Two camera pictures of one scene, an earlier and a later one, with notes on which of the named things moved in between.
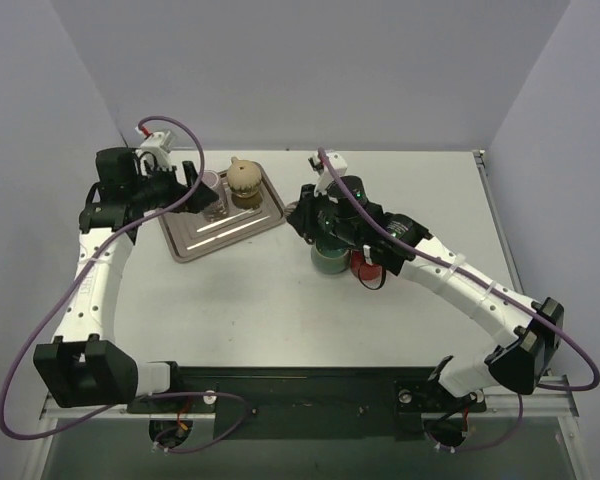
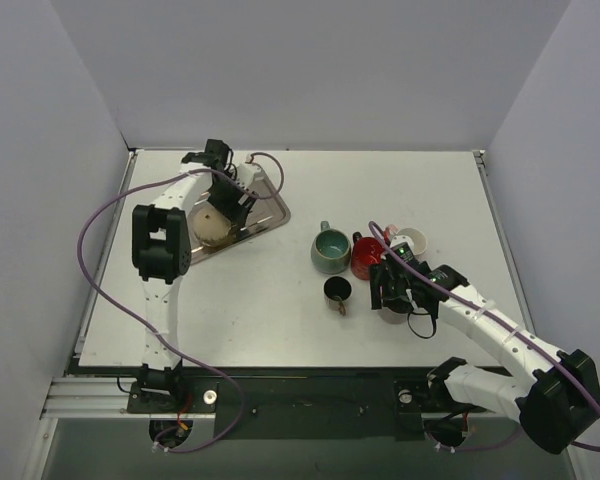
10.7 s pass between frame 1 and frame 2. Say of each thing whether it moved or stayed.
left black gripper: moved
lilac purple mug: moved
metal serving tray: stayed
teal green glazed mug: stayed
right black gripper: moved
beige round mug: moved
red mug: stayed
